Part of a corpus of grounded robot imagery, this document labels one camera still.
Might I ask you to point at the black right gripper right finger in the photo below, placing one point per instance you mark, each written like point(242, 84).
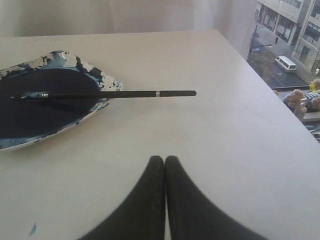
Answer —
point(192, 216)

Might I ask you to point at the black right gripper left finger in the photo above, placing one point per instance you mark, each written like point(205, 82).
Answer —
point(142, 215)

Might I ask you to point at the black paintbrush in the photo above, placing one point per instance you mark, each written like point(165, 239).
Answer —
point(38, 96)

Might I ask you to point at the white square paint dish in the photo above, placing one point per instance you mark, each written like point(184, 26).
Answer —
point(26, 122)

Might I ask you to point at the brown teddy bear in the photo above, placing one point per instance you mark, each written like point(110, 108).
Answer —
point(310, 99)

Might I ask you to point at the white van outside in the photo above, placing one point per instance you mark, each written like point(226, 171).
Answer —
point(285, 63)

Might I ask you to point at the white backdrop cloth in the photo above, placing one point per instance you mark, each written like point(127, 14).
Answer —
point(234, 19)

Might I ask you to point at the grey building outside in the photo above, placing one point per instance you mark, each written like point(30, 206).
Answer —
point(292, 27)

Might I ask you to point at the street lamp post outside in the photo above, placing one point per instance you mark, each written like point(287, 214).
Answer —
point(252, 46)

